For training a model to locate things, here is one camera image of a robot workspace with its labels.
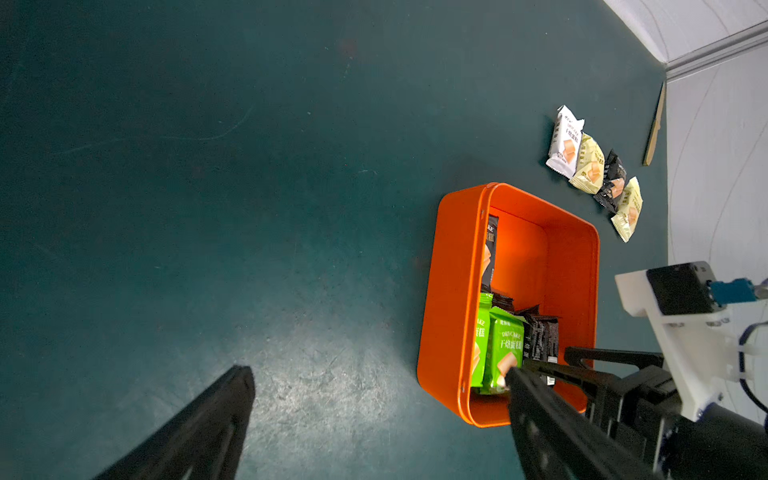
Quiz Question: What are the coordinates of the black chocolate bar packet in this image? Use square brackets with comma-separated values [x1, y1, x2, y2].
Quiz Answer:
[518, 305, 559, 363]

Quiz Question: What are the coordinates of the white cookie packet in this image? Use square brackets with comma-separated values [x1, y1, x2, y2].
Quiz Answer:
[545, 105, 585, 179]

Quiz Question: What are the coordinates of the black cookie packet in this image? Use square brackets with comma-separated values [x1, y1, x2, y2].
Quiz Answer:
[593, 149, 627, 214]
[481, 215, 499, 293]

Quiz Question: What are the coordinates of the orange plastic storage box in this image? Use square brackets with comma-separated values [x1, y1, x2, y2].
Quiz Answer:
[417, 183, 600, 428]

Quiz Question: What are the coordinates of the green cookie packet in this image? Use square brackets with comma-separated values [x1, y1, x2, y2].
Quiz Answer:
[470, 293, 493, 388]
[479, 307, 526, 395]

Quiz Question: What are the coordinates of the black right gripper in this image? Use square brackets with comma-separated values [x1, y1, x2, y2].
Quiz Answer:
[565, 347, 683, 468]

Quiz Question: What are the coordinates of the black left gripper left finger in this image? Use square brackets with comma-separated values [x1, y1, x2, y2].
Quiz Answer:
[97, 365, 256, 479]

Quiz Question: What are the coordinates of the green cookie packet left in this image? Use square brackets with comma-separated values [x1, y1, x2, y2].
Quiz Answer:
[470, 293, 493, 388]

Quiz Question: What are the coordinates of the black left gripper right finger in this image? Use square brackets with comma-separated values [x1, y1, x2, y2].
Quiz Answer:
[506, 368, 658, 479]

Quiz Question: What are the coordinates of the wooden knife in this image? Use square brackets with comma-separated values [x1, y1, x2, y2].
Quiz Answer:
[642, 82, 667, 166]

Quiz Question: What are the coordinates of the pale yellow cookie packet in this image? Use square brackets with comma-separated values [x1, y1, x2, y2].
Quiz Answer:
[611, 177, 643, 243]

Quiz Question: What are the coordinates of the green cookie packet right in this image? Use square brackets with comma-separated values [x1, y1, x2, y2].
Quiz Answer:
[479, 307, 526, 395]

